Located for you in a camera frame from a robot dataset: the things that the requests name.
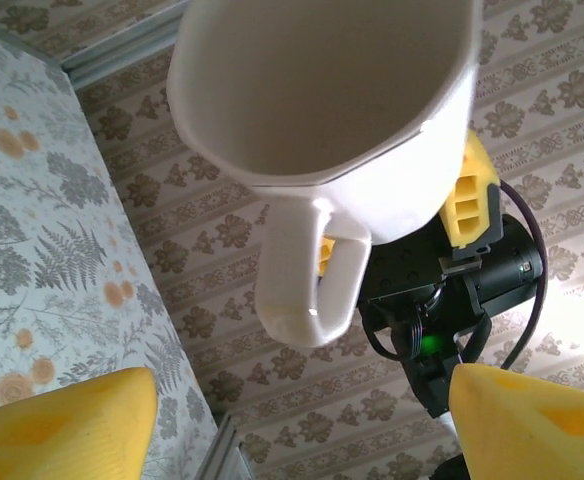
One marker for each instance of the pale pink mug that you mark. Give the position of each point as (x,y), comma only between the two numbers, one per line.
(322,75)

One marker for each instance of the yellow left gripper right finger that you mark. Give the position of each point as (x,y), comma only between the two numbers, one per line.
(532,435)

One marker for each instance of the aluminium frame post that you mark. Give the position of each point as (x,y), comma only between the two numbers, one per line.
(122,55)

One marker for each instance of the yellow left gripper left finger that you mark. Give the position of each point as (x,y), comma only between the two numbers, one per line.
(47,435)

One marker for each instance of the thin aluminium table rail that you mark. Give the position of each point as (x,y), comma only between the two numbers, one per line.
(17,42)

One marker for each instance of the floral tablecloth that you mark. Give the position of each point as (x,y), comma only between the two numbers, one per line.
(47,200)

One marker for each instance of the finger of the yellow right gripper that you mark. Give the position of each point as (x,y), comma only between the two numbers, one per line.
(469,210)
(326,252)

